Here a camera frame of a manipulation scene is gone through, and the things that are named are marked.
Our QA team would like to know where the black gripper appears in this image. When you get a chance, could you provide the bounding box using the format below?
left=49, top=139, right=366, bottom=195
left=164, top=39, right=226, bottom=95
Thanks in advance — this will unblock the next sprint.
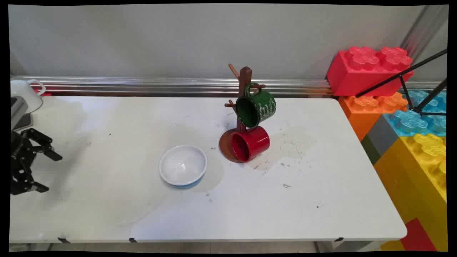
left=11, top=127, right=63, bottom=196

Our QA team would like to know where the green enamel mug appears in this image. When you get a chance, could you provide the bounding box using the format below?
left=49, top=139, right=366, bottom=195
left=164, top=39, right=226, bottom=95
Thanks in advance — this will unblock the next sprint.
left=235, top=82, right=277, bottom=129

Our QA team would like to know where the dark smartphone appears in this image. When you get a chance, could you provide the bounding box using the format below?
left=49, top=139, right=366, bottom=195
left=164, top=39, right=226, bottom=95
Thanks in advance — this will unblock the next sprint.
left=15, top=114, right=34, bottom=131

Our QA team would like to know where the white ceramic mug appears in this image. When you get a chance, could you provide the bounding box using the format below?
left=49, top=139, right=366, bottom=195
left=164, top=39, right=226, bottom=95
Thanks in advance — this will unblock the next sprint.
left=11, top=79, right=46, bottom=115

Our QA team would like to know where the white bowl blue outside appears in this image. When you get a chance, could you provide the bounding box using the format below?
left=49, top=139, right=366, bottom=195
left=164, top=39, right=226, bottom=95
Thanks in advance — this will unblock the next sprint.
left=159, top=144, right=208, bottom=189

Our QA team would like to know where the red enamel mug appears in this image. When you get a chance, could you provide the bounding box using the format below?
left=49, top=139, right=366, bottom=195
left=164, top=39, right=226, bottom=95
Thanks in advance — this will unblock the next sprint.
left=230, top=125, right=271, bottom=163

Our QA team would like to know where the brown wooden mug tree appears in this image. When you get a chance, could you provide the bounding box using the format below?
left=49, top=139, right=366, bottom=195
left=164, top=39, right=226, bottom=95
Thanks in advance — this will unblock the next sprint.
left=219, top=64, right=267, bottom=164

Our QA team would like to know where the giant orange building block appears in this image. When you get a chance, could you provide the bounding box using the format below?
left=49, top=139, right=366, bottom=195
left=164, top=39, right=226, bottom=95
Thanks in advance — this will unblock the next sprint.
left=338, top=92, right=409, bottom=142

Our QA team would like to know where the giant red building block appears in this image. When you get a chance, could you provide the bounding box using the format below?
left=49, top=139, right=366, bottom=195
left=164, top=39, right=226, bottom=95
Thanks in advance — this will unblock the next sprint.
left=326, top=46, right=415, bottom=97

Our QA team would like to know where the giant dark green building block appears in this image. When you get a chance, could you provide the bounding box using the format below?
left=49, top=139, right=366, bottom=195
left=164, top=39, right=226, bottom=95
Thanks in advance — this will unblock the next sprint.
left=361, top=135, right=382, bottom=165

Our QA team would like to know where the giant grey building block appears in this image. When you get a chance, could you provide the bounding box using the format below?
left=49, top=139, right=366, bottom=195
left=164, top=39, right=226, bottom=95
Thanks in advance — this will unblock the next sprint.
left=367, top=114, right=400, bottom=156

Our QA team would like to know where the giant blue building block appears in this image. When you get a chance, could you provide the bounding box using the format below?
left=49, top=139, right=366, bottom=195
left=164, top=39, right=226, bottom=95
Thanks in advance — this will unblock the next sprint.
left=383, top=90, right=447, bottom=137

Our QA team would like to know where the black tripod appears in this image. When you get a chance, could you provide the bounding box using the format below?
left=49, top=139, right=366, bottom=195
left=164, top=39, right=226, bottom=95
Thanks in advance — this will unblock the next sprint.
left=355, top=48, right=448, bottom=117

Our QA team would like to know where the giant yellow building block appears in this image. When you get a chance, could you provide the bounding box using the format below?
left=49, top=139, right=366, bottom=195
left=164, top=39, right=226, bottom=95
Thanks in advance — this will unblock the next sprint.
left=373, top=133, right=448, bottom=252

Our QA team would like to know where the flat red building block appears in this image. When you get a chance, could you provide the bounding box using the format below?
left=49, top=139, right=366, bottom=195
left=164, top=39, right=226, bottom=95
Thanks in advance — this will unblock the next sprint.
left=400, top=217, right=438, bottom=252

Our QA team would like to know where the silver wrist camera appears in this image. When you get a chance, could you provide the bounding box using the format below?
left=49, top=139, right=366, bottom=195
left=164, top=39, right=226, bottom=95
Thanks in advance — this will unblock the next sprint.
left=11, top=96, right=28, bottom=130

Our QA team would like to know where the aluminium rail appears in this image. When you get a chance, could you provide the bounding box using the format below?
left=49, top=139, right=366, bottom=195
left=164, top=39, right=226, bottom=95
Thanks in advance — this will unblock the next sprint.
left=11, top=75, right=447, bottom=98

